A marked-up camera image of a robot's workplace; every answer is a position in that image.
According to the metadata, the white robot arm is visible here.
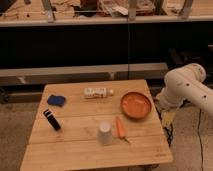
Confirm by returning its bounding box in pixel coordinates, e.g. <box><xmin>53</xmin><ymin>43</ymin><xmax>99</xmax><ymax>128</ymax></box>
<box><xmin>156</xmin><ymin>63</ymin><xmax>213</xmax><ymax>127</ymax></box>

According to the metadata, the blue cloth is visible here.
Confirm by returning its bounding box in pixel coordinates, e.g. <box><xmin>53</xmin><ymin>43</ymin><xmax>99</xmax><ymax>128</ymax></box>
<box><xmin>47</xmin><ymin>95</ymin><xmax>66</xmax><ymax>107</ymax></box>

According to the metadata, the white ceramic cup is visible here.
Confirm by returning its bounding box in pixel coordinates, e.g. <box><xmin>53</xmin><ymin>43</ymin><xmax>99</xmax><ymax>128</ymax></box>
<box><xmin>97</xmin><ymin>122</ymin><xmax>113</xmax><ymax>145</ymax></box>

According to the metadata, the black eraser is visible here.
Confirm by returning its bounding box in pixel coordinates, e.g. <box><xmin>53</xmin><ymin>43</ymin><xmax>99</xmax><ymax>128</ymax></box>
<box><xmin>43</xmin><ymin>109</ymin><xmax>61</xmax><ymax>131</ymax></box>

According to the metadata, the orange carrot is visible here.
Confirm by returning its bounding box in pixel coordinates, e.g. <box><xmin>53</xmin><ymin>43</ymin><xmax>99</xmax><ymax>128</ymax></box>
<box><xmin>115</xmin><ymin>117</ymin><xmax>128</xmax><ymax>142</ymax></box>

